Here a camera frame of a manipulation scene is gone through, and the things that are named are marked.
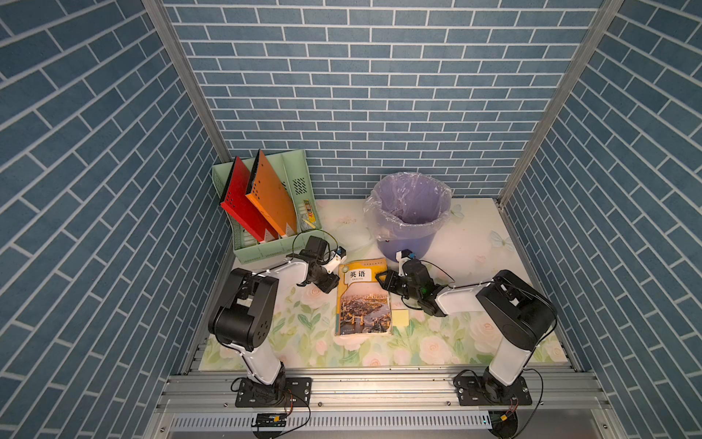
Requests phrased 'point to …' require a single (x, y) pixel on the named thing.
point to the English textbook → (363, 305)
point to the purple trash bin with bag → (404, 211)
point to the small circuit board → (271, 420)
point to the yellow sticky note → (399, 317)
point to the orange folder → (267, 192)
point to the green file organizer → (296, 172)
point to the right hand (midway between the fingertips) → (378, 278)
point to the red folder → (236, 202)
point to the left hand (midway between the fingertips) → (335, 278)
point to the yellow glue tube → (311, 216)
